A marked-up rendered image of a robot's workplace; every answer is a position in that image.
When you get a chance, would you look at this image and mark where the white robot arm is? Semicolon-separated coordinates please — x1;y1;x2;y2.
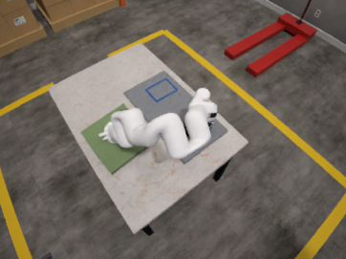
99;88;217;160

